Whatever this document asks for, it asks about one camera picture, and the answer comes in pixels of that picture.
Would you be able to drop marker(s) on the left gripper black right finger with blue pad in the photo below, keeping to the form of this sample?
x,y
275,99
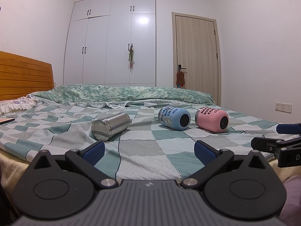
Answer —
x,y
237,186

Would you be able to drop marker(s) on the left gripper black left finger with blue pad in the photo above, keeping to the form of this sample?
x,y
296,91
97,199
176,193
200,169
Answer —
x,y
58,186

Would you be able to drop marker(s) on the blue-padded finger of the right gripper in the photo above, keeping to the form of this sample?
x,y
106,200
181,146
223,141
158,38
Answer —
x,y
288,128

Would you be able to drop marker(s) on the pink printed cup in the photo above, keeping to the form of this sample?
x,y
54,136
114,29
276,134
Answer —
x,y
211,119

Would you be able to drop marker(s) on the stainless steel cup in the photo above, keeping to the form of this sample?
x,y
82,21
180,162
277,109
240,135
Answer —
x,y
105,128

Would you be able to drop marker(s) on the blue printed cup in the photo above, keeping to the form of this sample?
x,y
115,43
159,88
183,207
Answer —
x,y
174,118

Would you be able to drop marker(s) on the flat tablet on bed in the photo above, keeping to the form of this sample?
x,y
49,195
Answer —
x,y
6,120

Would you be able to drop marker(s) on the floral ruffled pillow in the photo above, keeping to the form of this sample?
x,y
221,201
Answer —
x,y
15,105

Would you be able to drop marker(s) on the green checkered bed sheet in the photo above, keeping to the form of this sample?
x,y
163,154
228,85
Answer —
x,y
146,150

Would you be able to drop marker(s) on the green floral quilt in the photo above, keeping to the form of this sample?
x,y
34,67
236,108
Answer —
x,y
100,96

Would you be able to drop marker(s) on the wooden headboard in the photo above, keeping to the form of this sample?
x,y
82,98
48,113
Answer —
x,y
21,76

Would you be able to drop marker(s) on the wooden door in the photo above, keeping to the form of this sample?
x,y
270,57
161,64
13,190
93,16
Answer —
x,y
196,47

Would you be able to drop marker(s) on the green hanging ornament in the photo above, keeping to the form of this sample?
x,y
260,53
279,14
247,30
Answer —
x,y
131,57

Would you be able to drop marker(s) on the white wardrobe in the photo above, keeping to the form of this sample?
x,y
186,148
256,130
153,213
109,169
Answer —
x,y
99,38

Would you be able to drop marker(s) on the white wall socket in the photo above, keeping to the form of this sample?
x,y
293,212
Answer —
x,y
287,108

